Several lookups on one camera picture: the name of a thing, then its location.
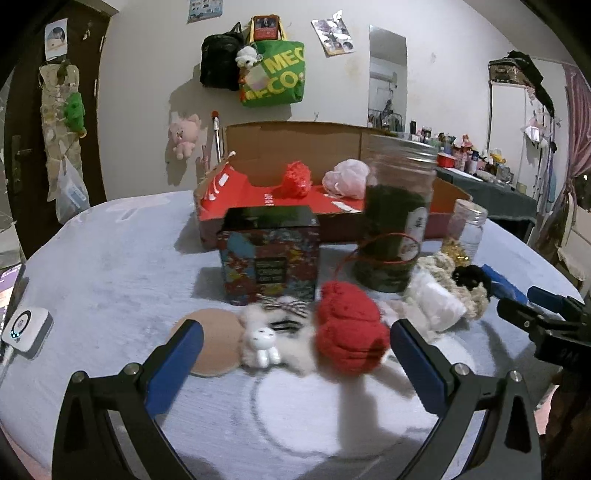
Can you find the white plush bear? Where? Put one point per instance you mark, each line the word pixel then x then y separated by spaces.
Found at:
pixel 247 56

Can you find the wall mirror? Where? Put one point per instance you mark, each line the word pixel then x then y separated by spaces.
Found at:
pixel 388 55

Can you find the table with green cloth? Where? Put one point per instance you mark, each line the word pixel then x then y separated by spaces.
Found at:
pixel 489 194

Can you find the white furry pad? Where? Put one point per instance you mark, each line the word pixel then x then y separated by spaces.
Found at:
pixel 295 355

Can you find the white plush bunny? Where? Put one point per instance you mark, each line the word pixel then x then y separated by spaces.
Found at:
pixel 261 344

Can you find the row of bottles and jars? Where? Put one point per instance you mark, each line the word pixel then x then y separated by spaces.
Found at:
pixel 461 150

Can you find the pink curtain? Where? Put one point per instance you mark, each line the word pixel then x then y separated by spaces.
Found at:
pixel 577 115

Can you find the white folded cloth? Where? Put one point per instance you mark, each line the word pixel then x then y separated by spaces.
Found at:
pixel 436 302

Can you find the picture on door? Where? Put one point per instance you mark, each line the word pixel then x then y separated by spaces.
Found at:
pixel 56 39

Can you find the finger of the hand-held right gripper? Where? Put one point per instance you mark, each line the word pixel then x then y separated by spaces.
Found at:
pixel 545 295
pixel 503 281

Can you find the blue wall poster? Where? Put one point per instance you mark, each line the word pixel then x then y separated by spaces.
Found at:
pixel 202 10

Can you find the red and yellow bag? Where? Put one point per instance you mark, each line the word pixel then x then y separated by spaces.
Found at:
pixel 267 27

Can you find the photo wall poster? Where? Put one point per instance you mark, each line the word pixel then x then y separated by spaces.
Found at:
pixel 333 37

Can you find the cream crochet scrunchie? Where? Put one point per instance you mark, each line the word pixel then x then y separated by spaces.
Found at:
pixel 438 264

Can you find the pink mesh bath ball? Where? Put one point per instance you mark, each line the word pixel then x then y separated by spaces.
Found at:
pixel 346 177

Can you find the hanging door organizer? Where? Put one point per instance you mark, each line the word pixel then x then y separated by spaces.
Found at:
pixel 53 120

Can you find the green plush toy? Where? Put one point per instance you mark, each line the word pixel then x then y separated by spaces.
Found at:
pixel 74 110

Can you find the colourful printed box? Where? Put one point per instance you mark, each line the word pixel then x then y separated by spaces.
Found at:
pixel 268 258

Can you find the gold tinsel piece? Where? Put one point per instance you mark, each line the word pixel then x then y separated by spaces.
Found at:
pixel 455 253

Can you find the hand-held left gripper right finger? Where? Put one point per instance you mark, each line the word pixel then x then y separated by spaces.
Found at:
pixel 420 364

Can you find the pink plush pig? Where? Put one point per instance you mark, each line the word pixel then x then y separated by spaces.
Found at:
pixel 183 134

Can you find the large jar with green contents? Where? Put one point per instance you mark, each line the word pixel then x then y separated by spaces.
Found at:
pixel 392 217

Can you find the red knit ball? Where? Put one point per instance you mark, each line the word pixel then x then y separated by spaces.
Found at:
pixel 298 180

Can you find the white square device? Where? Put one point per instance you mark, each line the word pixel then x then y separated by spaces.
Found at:
pixel 25 327

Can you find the beige chair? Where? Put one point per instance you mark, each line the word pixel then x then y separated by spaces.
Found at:
pixel 575 240

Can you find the clear plastic bag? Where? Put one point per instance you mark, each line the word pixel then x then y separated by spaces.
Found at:
pixel 71 194

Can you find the green tote bag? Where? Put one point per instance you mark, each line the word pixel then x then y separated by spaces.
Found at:
pixel 277 69

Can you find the small clear glass jar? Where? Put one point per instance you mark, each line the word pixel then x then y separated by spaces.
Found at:
pixel 468 230

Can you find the red bowl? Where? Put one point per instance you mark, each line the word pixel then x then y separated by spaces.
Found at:
pixel 446 160

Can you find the cardboard box with red inside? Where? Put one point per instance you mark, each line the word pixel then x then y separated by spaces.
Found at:
pixel 295 138

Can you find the black scrunchie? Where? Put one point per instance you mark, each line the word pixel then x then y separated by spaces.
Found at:
pixel 468 277

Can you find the person's right forearm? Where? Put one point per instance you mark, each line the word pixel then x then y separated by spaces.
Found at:
pixel 570 424

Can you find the striped bow hair clip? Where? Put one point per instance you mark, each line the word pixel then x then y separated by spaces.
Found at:
pixel 291 307

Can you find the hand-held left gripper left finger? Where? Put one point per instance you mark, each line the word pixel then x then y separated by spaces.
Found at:
pixel 175 364

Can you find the black backpack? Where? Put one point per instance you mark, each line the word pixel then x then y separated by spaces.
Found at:
pixel 219 60

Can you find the red knit scrunchie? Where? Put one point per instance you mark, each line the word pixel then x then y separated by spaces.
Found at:
pixel 346 332

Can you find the dark brown door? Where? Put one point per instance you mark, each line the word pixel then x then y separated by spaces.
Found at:
pixel 92 115

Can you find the round beige powder puff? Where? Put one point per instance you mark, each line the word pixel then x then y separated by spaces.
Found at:
pixel 217 337

